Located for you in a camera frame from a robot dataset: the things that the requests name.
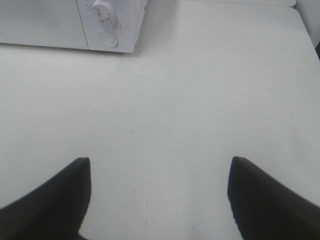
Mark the round white door button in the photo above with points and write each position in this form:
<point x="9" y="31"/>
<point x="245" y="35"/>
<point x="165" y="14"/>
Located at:
<point x="109" y="39"/>

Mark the white timer knob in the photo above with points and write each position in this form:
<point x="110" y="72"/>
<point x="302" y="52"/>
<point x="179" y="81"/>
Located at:
<point x="105" y="10"/>

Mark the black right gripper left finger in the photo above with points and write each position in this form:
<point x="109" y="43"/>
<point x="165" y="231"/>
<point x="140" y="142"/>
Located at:
<point x="53" y="211"/>

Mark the white microwave door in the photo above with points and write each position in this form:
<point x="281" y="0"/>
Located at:
<point x="47" y="23"/>

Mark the white microwave oven body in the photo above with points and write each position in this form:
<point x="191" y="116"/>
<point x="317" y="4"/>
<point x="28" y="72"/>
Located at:
<point x="126" y="26"/>

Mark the white adjacent table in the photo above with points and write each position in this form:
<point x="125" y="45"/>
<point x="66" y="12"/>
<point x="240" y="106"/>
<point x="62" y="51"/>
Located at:
<point x="282" y="3"/>

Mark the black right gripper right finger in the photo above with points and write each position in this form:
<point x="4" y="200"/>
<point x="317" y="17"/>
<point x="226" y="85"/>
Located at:
<point x="265" y="209"/>

